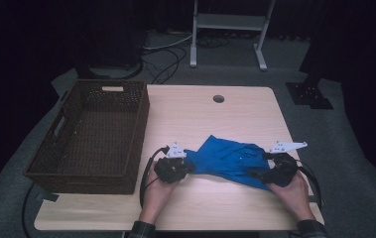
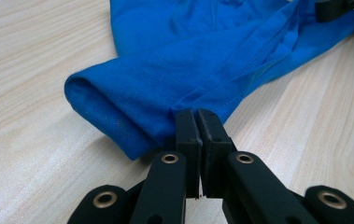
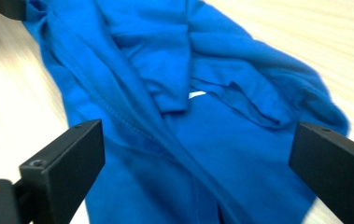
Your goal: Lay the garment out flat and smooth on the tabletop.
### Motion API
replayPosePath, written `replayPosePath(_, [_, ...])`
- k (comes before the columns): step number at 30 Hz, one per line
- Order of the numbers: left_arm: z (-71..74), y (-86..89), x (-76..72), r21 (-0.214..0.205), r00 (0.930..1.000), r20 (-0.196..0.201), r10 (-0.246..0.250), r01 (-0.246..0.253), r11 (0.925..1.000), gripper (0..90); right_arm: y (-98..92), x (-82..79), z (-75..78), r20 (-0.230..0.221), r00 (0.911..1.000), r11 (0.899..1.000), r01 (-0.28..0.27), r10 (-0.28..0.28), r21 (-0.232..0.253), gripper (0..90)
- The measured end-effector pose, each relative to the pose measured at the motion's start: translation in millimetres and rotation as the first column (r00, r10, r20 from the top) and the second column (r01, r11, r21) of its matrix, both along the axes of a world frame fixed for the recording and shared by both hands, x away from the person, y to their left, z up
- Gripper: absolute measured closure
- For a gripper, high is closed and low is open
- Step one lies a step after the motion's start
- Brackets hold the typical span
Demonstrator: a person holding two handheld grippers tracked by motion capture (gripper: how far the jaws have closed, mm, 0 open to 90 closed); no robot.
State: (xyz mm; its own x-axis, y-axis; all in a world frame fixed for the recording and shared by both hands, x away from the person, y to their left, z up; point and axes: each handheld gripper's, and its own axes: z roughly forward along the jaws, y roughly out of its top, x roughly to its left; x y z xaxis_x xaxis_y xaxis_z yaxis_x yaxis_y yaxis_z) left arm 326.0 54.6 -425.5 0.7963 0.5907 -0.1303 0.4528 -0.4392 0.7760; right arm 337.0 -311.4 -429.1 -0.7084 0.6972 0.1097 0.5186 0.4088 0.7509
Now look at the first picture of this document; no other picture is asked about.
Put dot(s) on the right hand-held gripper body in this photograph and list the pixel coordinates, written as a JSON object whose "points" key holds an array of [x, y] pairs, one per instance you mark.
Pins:
{"points": [[283, 165]]}

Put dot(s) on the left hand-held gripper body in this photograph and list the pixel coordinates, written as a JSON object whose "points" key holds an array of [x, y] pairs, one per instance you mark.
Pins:
{"points": [[170, 168]]}

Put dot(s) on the blue t-shirt with white print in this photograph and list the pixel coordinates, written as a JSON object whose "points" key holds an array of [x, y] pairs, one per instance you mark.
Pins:
{"points": [[228, 160]]}

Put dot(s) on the brown wicker basket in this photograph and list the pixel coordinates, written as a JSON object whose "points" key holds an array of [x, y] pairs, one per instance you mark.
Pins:
{"points": [[86, 132]]}

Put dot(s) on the person's left hand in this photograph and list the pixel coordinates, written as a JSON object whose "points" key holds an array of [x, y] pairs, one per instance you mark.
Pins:
{"points": [[159, 195]]}

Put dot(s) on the person's right hand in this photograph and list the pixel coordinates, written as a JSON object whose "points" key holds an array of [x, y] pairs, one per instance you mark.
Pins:
{"points": [[293, 198]]}

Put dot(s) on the dark round stand base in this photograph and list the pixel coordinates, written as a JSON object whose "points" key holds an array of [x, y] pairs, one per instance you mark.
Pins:
{"points": [[109, 73]]}

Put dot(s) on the black tape piece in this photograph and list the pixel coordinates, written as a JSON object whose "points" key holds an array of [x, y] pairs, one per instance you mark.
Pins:
{"points": [[47, 197]]}

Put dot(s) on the white metal stand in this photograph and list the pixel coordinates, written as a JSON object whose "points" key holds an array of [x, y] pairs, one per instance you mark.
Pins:
{"points": [[228, 21]]}

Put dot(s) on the black stand base plate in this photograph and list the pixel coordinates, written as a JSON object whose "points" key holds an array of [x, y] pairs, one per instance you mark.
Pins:
{"points": [[308, 95]]}

